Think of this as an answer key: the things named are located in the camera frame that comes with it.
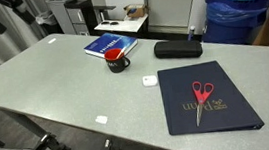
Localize black cabinet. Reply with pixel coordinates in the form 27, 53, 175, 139
64, 0, 119, 38

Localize blue trash bin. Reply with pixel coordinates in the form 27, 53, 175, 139
197, 0, 269, 50

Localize black mug red inside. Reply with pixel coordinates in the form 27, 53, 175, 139
103, 46, 132, 75

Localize navy Penn binder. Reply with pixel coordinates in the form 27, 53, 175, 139
156, 55, 266, 140

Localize white side table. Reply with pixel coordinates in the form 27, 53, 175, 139
92, 12, 152, 43

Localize blue hardcover book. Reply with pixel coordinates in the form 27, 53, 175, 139
82, 29, 139, 61

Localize thin white pen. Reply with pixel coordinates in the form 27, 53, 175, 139
115, 46, 128, 60

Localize small white square device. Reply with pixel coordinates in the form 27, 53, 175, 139
142, 74, 159, 88

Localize black zippered case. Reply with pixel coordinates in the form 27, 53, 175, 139
152, 37, 204, 63

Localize gray table leg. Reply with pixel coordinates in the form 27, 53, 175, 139
0, 102, 53, 143

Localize white tape label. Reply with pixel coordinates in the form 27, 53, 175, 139
94, 114, 109, 126
47, 37, 58, 45

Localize gray filing cabinet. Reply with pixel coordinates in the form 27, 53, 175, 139
45, 0, 88, 39

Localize white plastic bag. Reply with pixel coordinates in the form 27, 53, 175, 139
33, 9, 59, 28

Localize white capped blue bottle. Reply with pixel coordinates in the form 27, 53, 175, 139
186, 24, 198, 42

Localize open cardboard box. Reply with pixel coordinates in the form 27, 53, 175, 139
122, 2, 150, 20

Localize red handled scissors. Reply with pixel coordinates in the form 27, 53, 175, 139
191, 79, 219, 128

